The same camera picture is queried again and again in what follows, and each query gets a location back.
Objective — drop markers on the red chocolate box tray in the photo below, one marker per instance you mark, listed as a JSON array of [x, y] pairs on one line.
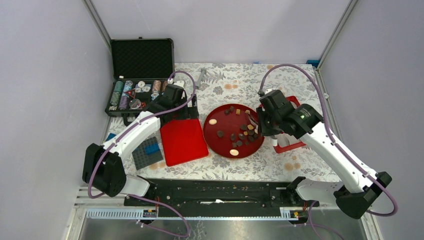
[[283, 142]]

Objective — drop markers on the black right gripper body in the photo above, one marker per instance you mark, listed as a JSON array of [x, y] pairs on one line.
[[268, 124]]

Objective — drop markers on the red square box lid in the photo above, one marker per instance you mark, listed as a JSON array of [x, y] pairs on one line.
[[183, 141]]

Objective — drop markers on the dark chocolate alone left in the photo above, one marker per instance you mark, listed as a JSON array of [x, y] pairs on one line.
[[220, 133]]

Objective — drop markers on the white oval chocolate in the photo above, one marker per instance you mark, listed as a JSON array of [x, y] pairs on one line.
[[212, 121], [234, 152]]

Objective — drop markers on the white oval chocolate bottom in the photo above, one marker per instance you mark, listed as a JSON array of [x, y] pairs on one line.
[[234, 152]]

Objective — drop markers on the round red plate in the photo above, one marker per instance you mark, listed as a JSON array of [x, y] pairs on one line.
[[238, 133]]

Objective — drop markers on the blue fifty poker chip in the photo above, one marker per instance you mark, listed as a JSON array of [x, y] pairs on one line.
[[154, 96]]

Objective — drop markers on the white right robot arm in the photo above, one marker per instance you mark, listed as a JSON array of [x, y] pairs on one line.
[[359, 185]]

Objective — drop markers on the small blue lego brick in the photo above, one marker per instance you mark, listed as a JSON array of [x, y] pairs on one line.
[[110, 136]]

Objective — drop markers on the floral table cloth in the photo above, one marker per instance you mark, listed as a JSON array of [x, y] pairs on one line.
[[236, 83]]

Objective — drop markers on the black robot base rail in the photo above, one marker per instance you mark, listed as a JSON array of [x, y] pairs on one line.
[[217, 199]]

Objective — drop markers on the black poker chip case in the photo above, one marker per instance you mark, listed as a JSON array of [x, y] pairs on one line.
[[137, 64]]

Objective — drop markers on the white oval chocolate left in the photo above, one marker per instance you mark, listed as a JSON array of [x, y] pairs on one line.
[[212, 121]]

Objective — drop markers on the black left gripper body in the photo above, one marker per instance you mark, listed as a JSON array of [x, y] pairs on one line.
[[186, 112]]

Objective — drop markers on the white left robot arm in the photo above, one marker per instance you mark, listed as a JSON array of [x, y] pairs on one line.
[[103, 169]]

